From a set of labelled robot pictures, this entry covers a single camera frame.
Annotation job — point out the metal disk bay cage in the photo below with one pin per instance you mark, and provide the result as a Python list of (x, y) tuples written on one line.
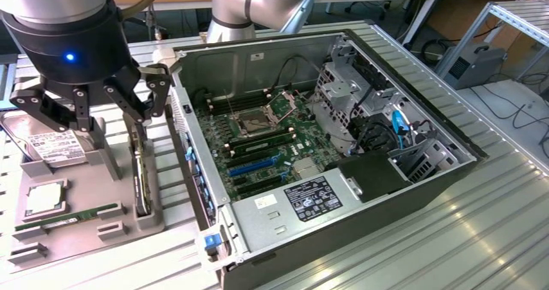
[(339, 87)]

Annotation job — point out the metal socket cover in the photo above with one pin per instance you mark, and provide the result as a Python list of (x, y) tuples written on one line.
[(280, 103)]

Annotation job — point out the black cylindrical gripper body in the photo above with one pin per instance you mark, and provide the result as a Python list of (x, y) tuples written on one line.
[(64, 52)]

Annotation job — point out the CPU socket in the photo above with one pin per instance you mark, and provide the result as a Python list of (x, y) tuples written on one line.
[(253, 121)]

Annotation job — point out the silver power supply with label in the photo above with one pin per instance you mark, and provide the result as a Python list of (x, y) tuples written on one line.
[(275, 216)]

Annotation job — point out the light grey case corner foot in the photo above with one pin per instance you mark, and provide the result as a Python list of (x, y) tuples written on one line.
[(164, 57)]

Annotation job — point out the blue expansion slot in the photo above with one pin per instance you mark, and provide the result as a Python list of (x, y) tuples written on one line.
[(251, 169)]

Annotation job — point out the thin metal locking lever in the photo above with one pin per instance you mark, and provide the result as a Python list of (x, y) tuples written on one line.
[(231, 105)]

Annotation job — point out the silver CPU chip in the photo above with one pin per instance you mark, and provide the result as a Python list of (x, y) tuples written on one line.
[(44, 198)]

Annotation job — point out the blue case latch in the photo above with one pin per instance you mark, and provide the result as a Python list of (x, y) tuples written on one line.
[(211, 241)]

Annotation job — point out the long black expansion slot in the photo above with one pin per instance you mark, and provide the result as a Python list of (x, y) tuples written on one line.
[(248, 161)]

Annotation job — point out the aluminium frame table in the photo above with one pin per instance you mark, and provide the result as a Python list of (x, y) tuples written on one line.
[(515, 16)]

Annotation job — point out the green graphics card metal bracket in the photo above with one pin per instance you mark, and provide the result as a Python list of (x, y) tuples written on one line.
[(140, 174)]

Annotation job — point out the open black PC case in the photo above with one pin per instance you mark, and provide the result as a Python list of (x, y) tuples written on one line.
[(300, 267)]

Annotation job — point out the silver finned chipset heatsink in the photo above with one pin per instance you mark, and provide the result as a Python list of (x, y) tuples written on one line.
[(307, 168)]

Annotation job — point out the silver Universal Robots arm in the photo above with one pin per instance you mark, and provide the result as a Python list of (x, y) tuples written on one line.
[(240, 7)]

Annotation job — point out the green Dell motherboard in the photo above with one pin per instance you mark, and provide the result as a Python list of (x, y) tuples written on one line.
[(215, 126)]

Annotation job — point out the grey plastic parts rack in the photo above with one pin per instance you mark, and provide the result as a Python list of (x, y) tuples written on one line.
[(103, 187)]

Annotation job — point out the hard disk with blue carrier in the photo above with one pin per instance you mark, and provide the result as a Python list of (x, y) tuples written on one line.
[(51, 145)]

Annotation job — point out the green RAM stick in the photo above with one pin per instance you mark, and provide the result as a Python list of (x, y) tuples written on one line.
[(64, 217), (259, 145)]

